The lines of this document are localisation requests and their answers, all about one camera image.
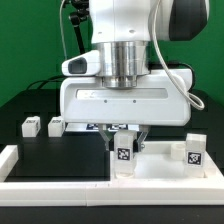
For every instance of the white square tabletop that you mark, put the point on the white square tabletop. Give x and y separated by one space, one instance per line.
165 160

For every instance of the white marker plate with tags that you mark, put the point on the white marker plate with tags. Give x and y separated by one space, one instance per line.
82 127

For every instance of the white U-shaped fence wall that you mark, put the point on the white U-shaped fence wall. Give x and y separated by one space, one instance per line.
103 193

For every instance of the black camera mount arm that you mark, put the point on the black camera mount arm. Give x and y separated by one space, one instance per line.
80 15

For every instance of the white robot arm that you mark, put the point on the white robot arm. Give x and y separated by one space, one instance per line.
111 84

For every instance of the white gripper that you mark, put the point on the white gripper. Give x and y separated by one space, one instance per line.
154 101

